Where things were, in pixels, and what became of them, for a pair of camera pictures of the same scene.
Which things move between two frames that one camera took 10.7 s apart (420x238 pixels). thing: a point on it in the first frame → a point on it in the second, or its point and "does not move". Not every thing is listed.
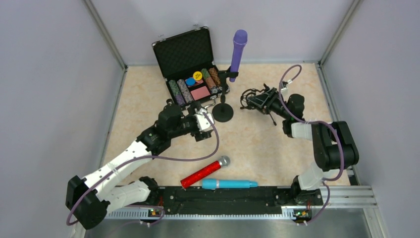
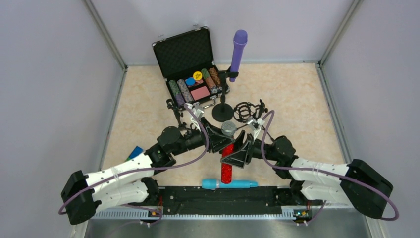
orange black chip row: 215,76 does not move
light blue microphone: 210,184 does not move
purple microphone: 240,38 does not move
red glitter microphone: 224,161 → 229,128
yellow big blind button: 197,75 does not move
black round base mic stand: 223,112 does not move
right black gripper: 262,99 → 248,148
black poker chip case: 186,64 does not move
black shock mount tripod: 263,100 → 246,112
